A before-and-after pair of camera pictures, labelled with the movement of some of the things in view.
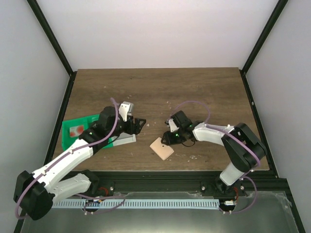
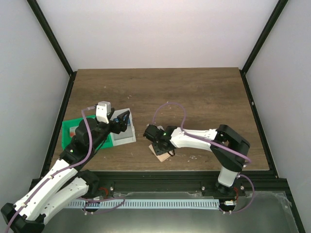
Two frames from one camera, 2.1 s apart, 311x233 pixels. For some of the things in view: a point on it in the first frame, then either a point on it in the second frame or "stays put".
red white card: [76, 131] stays put
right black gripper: [169, 139] -> [158, 151]
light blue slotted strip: [122, 204] stays put
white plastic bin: [124, 138] stays put
